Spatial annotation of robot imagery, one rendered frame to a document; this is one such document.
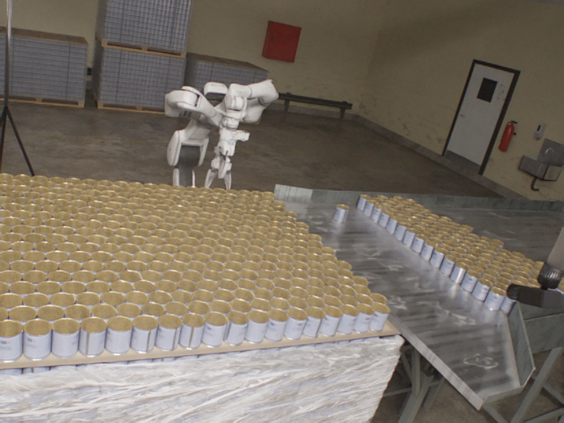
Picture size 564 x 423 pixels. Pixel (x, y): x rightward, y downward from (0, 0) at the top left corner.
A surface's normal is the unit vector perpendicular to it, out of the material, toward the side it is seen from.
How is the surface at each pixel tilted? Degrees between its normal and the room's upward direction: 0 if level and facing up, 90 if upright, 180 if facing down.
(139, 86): 92
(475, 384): 0
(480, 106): 90
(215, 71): 92
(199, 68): 91
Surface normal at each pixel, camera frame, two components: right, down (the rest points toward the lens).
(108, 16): 0.39, 0.47
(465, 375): 0.21, -0.90
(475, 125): -0.89, 0.00
